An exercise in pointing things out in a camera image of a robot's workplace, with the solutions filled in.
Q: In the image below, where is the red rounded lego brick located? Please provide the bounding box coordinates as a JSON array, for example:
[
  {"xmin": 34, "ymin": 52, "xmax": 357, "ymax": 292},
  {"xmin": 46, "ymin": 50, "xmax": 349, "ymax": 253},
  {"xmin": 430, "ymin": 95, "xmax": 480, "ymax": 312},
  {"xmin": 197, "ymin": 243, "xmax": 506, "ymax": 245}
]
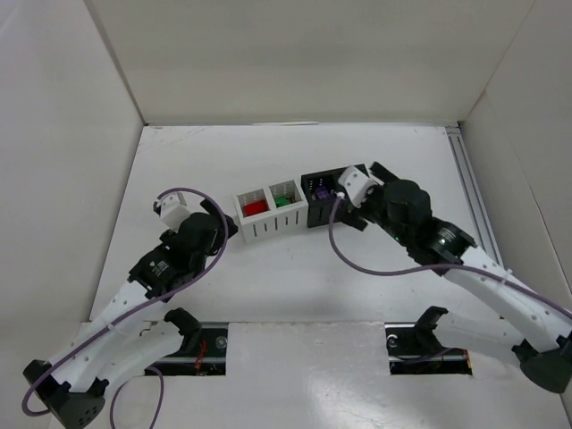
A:
[{"xmin": 242, "ymin": 200, "xmax": 269, "ymax": 217}]

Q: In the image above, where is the purple lego brick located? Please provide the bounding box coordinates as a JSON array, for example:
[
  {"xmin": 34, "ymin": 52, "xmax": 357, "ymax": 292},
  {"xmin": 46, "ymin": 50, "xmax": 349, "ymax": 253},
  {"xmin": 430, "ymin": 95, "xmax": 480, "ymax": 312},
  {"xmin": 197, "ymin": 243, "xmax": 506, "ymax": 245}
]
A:
[{"xmin": 313, "ymin": 186, "xmax": 336, "ymax": 201}]

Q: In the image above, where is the green arched lego brick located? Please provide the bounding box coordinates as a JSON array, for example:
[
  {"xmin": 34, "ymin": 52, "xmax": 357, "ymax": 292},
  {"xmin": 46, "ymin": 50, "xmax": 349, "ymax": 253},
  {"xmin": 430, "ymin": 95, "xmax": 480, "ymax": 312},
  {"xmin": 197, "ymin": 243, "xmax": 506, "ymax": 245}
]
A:
[{"xmin": 274, "ymin": 197, "xmax": 291, "ymax": 208}]

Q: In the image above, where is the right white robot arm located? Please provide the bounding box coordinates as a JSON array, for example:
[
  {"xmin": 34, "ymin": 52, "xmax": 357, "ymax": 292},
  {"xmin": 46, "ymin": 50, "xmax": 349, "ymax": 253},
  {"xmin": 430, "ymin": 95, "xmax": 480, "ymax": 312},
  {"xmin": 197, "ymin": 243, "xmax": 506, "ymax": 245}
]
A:
[{"xmin": 333, "ymin": 163, "xmax": 571, "ymax": 394}]

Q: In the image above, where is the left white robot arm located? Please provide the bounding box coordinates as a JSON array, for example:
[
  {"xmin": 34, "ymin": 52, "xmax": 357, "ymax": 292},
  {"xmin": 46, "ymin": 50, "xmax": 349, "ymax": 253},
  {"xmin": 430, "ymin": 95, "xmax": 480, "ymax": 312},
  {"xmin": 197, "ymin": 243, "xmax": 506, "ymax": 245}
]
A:
[{"xmin": 23, "ymin": 192, "xmax": 238, "ymax": 428}]

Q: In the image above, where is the black two-bin container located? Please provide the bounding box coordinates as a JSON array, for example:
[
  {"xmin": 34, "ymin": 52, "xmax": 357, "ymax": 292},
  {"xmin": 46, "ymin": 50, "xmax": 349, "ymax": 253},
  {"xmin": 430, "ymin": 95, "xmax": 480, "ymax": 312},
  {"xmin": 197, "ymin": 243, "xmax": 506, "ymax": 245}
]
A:
[{"xmin": 300, "ymin": 167, "xmax": 366, "ymax": 231}]

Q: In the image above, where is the white two-bin container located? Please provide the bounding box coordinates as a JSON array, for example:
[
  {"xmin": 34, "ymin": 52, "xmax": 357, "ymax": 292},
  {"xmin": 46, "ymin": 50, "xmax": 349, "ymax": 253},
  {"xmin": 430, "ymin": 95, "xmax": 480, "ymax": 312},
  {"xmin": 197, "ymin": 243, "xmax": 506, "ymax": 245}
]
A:
[{"xmin": 233, "ymin": 180, "xmax": 308, "ymax": 244}]

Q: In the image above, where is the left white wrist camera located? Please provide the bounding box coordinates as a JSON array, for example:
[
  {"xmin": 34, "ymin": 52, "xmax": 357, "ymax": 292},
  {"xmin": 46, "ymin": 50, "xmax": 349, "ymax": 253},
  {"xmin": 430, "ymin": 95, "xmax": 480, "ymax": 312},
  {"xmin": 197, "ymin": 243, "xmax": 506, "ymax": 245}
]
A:
[{"xmin": 153, "ymin": 192, "xmax": 190, "ymax": 232}]

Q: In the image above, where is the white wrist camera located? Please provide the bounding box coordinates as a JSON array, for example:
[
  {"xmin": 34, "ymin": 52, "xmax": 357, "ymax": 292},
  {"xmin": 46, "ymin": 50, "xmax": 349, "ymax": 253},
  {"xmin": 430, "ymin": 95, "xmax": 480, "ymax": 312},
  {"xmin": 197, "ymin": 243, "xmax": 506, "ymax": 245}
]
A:
[
  {"xmin": 338, "ymin": 166, "xmax": 377, "ymax": 208},
  {"xmin": 153, "ymin": 192, "xmax": 190, "ymax": 232}
]

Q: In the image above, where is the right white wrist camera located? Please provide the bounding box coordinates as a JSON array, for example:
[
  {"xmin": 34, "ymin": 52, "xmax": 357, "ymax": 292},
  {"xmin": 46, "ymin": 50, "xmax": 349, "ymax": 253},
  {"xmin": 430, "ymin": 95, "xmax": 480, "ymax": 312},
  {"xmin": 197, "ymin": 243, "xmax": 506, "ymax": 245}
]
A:
[{"xmin": 338, "ymin": 166, "xmax": 377, "ymax": 208}]

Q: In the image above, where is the aluminium rail right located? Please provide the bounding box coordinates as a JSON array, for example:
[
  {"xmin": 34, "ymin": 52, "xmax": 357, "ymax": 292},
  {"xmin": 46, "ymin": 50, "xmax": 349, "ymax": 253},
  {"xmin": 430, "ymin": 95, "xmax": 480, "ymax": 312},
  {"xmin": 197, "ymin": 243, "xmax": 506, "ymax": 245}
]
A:
[{"xmin": 445, "ymin": 125, "xmax": 503, "ymax": 265}]

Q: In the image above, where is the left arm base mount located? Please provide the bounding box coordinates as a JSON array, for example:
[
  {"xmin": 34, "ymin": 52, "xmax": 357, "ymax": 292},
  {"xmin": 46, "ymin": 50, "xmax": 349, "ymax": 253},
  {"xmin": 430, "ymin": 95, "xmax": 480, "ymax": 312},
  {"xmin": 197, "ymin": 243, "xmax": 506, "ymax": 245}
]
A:
[{"xmin": 152, "ymin": 307, "xmax": 229, "ymax": 376}]

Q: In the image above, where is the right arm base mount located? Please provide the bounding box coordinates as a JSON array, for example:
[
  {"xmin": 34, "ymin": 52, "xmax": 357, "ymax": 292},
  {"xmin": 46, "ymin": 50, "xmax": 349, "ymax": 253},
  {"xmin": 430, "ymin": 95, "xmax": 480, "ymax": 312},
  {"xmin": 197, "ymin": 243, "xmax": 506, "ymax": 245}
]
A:
[{"xmin": 384, "ymin": 307, "xmax": 473, "ymax": 375}]

